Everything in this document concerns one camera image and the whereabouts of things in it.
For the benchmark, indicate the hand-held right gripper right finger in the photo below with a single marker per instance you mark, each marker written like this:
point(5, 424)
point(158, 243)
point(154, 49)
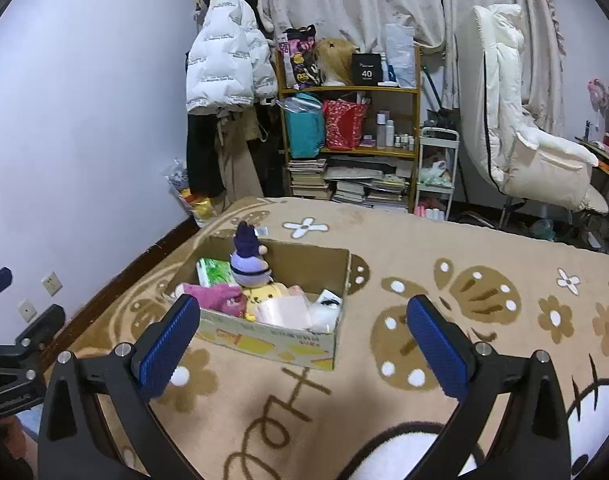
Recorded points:
point(439, 350)

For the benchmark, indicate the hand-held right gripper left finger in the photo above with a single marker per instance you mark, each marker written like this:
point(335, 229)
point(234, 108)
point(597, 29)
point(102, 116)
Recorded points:
point(169, 345)

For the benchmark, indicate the purple bear plush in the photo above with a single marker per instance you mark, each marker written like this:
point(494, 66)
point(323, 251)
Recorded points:
point(217, 297)

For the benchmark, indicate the green tissue pack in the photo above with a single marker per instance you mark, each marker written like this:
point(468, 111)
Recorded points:
point(214, 272)

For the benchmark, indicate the printed cardboard box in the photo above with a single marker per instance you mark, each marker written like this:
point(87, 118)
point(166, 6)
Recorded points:
point(279, 345)

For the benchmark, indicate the yellow plush toy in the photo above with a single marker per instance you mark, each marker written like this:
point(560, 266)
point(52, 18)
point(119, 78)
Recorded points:
point(267, 292)

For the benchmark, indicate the lavender-haired doll plush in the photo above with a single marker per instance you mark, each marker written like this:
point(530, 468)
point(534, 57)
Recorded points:
point(249, 265)

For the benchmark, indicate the white fluffy plush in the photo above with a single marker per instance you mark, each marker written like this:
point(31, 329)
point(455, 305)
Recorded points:
point(327, 312)

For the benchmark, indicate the pink swirl roll plush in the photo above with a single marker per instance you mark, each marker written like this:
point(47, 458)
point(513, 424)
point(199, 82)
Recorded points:
point(284, 311)

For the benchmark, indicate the beige printed blanket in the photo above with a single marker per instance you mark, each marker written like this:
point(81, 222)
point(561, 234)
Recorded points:
point(384, 435)

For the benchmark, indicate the plastic bag of goods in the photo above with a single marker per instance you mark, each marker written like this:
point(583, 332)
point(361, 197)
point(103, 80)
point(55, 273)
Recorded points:
point(189, 195)

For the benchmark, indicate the white trolley cart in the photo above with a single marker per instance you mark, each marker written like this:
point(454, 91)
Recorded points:
point(437, 175)

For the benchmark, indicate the pile of magazines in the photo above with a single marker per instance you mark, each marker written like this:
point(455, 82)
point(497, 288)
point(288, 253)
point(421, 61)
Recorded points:
point(372, 187)

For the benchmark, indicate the black hanging garment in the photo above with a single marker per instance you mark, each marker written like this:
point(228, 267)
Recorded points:
point(204, 155)

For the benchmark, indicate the beige hanging coat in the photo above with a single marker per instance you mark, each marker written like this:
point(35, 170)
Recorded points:
point(239, 160)

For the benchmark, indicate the stack of books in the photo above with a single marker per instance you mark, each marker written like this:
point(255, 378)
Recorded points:
point(309, 180)

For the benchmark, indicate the wooden shelf unit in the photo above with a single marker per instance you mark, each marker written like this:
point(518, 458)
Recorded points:
point(349, 152)

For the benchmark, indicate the row of cosmetic bottles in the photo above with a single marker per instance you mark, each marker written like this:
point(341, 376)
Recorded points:
point(389, 130)

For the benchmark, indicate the cream padded chair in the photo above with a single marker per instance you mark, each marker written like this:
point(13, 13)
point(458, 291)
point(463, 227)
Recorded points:
point(514, 125)

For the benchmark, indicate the red patterned bag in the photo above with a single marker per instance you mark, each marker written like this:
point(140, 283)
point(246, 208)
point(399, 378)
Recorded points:
point(343, 125)

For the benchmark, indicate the cluttered desk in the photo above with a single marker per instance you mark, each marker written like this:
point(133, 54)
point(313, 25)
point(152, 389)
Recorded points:
point(606, 157)

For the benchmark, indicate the teal bag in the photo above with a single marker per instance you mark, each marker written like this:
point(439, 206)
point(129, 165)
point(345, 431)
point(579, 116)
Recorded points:
point(304, 127)

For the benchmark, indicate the black box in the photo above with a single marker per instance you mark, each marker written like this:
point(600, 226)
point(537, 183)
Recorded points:
point(367, 70)

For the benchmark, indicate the white puffer jacket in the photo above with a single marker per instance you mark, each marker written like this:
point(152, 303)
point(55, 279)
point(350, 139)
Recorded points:
point(224, 60)

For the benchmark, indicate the clear plastic bag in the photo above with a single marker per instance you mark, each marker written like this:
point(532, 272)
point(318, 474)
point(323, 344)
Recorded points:
point(400, 52)

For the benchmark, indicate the pink desk fan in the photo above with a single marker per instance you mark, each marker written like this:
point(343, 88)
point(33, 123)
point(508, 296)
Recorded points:
point(597, 92)

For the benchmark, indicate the blonde wig head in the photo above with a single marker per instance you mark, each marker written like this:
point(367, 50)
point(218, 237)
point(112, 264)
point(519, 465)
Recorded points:
point(334, 62)

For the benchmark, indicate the black patterned bag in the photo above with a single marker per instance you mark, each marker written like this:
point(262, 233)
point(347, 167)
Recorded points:
point(302, 57)

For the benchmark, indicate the white wall outlet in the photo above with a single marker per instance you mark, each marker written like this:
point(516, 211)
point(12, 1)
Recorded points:
point(52, 284)
point(27, 311)

